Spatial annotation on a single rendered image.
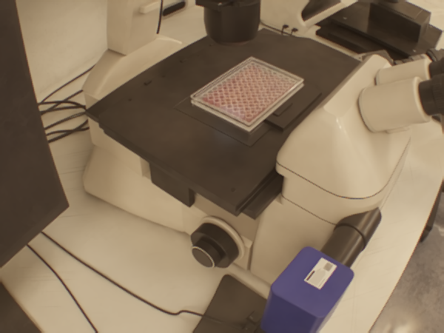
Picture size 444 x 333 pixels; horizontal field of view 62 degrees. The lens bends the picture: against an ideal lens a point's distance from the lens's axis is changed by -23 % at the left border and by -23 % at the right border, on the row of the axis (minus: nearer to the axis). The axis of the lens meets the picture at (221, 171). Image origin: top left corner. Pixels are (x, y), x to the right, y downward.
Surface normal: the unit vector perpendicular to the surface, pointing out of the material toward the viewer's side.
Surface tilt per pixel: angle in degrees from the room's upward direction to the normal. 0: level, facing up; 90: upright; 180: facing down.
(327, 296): 0
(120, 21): 90
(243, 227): 0
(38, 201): 86
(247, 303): 5
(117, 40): 90
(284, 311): 90
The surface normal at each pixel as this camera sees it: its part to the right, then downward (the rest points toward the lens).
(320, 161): -0.61, 0.50
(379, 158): 0.62, -0.11
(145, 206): -0.41, 0.52
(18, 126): 0.79, 0.40
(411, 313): 0.02, -0.70
